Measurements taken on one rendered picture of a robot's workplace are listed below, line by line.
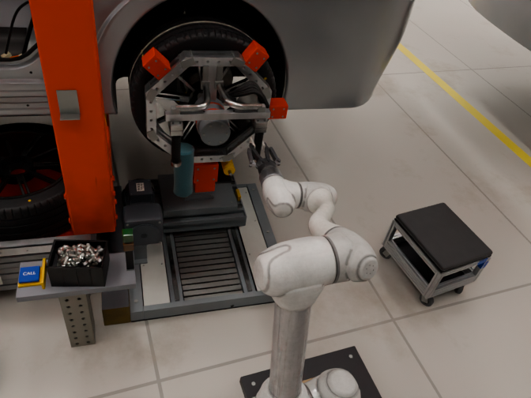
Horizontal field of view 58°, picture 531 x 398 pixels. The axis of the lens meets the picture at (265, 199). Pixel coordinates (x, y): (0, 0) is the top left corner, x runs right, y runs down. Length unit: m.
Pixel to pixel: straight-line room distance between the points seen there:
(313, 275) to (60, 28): 0.99
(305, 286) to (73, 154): 0.97
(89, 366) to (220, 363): 0.57
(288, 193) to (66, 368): 1.24
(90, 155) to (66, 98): 0.24
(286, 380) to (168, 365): 0.90
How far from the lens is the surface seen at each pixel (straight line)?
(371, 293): 2.70
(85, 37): 1.57
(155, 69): 2.01
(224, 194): 2.68
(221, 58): 2.03
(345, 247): 1.27
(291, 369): 1.48
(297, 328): 1.36
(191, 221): 2.60
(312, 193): 1.79
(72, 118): 1.68
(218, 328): 2.39
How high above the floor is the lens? 2.03
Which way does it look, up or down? 42 degrees down
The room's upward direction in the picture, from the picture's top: 11 degrees clockwise
